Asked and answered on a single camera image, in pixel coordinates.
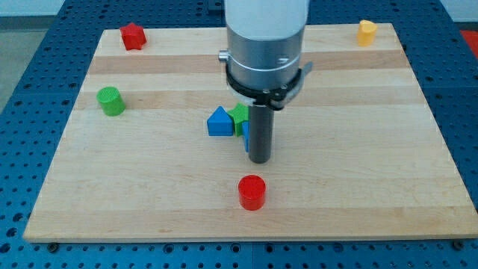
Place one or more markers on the light wooden board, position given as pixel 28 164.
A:
pixel 357 155

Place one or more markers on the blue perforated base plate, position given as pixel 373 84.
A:
pixel 36 114

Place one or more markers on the green star block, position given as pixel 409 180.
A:
pixel 239 115

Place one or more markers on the red cylinder block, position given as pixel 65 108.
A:
pixel 252 190

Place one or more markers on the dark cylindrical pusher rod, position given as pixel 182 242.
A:
pixel 260 133

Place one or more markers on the yellow heart block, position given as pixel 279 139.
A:
pixel 366 32

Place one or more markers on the blue triangular prism block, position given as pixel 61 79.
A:
pixel 220 123

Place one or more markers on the blue cube block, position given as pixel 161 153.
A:
pixel 245 129

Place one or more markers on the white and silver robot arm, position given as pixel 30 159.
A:
pixel 264 41

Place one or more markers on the green cylinder block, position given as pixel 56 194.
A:
pixel 110 101

